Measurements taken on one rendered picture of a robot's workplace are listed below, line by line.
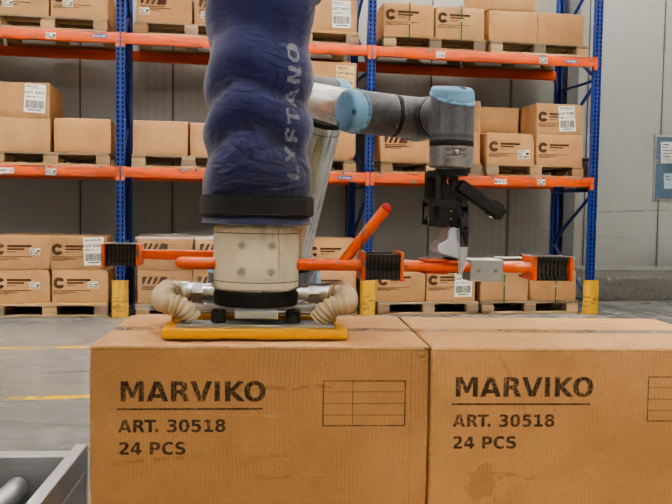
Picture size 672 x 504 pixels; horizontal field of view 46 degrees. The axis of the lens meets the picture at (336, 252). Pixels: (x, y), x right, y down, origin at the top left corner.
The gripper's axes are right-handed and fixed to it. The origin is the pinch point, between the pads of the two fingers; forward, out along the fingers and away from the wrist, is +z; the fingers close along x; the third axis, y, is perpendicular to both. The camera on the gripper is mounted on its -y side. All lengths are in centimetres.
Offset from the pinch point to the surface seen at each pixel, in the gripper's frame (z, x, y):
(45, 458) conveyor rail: 48, -28, 91
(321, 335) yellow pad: 11.6, 15.7, 29.2
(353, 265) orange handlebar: -0.5, 4.0, 22.2
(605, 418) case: 25.6, 22.7, -22.3
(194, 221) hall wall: 10, -842, 130
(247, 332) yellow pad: 11.1, 16.0, 42.8
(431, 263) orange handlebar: -1.0, 3.4, 6.4
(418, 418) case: 25.8, 21.3, 11.9
